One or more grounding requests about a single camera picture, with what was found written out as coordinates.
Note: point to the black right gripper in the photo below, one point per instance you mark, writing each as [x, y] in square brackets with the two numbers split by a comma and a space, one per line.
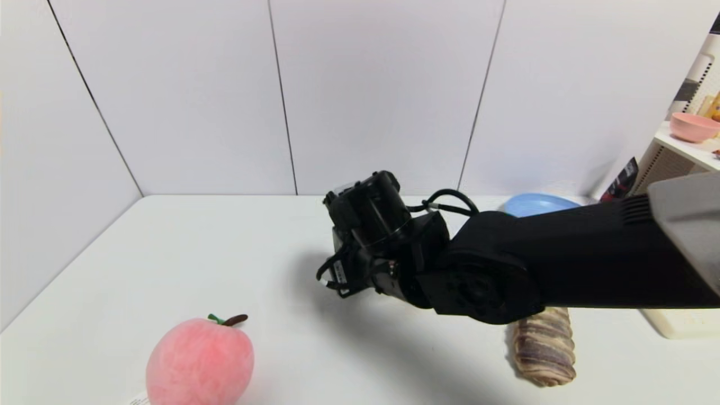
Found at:
[340, 274]

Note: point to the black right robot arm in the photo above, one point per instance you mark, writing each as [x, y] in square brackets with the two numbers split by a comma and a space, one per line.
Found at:
[562, 259]

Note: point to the blue plate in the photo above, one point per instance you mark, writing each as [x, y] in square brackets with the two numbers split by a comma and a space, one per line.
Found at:
[534, 205]

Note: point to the pink plush peach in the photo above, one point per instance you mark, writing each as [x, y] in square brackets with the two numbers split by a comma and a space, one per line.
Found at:
[199, 363]

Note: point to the brown striped bread loaf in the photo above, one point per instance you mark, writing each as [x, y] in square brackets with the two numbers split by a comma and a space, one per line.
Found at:
[544, 349]

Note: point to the black red tube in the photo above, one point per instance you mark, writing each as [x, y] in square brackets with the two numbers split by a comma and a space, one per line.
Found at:
[621, 183]

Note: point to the cream square soap block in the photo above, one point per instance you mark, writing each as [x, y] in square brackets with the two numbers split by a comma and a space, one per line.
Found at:
[683, 323]

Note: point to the white side table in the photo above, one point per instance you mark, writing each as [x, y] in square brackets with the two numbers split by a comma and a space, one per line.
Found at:
[669, 160]

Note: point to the pink bowl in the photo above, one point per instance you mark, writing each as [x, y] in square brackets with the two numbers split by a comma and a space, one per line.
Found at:
[692, 127]

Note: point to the white pegboard panel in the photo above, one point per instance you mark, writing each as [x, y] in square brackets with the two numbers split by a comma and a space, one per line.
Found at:
[700, 79]

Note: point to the yellow package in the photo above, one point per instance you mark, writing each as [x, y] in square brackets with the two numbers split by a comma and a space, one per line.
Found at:
[714, 106]

